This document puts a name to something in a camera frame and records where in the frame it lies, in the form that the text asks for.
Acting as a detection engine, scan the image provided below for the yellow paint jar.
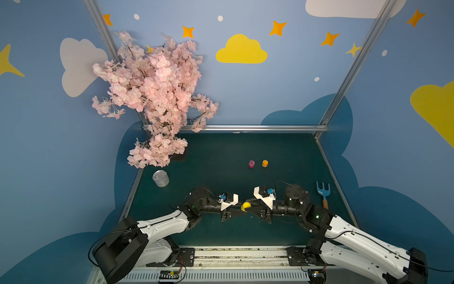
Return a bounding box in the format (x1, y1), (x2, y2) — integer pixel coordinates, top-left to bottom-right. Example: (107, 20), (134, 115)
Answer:
(241, 202), (252, 213)

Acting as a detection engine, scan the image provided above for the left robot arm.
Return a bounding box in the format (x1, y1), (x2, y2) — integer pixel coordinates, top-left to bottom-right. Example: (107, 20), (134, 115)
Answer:
(88, 188), (244, 284)

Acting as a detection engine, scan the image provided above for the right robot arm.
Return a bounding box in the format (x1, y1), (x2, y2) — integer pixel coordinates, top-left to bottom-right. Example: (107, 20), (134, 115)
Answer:
(241, 184), (429, 284)

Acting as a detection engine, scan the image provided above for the silver metal can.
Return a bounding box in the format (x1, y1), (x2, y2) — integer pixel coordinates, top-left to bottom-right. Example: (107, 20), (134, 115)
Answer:
(152, 170), (170, 188)

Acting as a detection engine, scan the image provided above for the left electronics board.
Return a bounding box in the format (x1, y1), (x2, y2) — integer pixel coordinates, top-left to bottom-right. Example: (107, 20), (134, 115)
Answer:
(157, 271), (184, 284)

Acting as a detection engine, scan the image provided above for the electronics board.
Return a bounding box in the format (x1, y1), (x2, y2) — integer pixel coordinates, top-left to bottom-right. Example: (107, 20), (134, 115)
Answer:
(307, 270), (326, 284)
(157, 271), (184, 284)

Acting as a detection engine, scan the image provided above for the right electronics board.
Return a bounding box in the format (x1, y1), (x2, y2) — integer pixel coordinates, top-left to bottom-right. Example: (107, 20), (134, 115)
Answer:
(307, 270), (326, 284)

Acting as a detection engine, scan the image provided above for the pink cherry blossom tree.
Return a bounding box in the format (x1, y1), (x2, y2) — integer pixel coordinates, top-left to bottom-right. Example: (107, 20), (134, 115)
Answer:
(92, 31), (219, 169)

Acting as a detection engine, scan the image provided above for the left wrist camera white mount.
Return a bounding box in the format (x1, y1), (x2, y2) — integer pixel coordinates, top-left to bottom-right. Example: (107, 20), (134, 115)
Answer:
(218, 192), (239, 212)

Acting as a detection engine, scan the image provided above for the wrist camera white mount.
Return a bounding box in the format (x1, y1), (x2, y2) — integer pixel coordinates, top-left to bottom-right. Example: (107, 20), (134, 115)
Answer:
(253, 186), (276, 210)
(218, 192), (239, 212)

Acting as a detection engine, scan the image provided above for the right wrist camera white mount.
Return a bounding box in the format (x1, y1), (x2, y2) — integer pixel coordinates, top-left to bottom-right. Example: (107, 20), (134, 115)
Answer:
(253, 186), (276, 210)

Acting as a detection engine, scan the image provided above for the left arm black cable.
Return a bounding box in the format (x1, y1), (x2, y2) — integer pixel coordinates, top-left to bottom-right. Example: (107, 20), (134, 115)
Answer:
(87, 186), (217, 267)

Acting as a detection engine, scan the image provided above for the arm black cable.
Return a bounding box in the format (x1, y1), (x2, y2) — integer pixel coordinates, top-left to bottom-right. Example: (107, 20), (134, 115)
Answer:
(274, 179), (454, 274)
(87, 186), (217, 267)

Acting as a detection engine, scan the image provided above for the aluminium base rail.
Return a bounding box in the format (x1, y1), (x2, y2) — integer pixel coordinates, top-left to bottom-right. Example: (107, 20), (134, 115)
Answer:
(84, 244), (394, 284)

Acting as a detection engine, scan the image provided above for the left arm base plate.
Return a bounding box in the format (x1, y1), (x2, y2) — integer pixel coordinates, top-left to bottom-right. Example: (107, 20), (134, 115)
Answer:
(145, 248), (195, 267)

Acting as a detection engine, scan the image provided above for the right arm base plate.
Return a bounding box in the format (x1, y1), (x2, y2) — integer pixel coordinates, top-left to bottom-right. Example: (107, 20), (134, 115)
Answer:
(286, 246), (327, 267)

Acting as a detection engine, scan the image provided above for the blue garden fork wooden handle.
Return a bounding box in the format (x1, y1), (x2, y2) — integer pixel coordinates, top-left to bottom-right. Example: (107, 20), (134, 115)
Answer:
(316, 182), (331, 209)

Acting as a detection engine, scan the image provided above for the horizontal aluminium frame bar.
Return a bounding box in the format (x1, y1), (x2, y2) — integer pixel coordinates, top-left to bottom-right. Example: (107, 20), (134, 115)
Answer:
(141, 124), (329, 134)

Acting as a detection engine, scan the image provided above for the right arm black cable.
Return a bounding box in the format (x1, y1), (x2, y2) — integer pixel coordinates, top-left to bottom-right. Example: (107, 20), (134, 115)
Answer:
(274, 179), (454, 274)

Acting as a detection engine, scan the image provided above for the right aluminium frame post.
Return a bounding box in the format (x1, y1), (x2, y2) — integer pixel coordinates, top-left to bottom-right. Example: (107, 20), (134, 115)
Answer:
(314, 0), (398, 141)

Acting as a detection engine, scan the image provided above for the aluminium frame post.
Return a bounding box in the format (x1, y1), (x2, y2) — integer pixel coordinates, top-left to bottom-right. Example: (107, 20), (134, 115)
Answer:
(83, 0), (150, 125)
(314, 0), (398, 141)

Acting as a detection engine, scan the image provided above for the left aluminium frame post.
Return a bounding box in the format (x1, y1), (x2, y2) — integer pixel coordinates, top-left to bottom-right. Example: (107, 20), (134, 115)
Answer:
(83, 0), (150, 125)

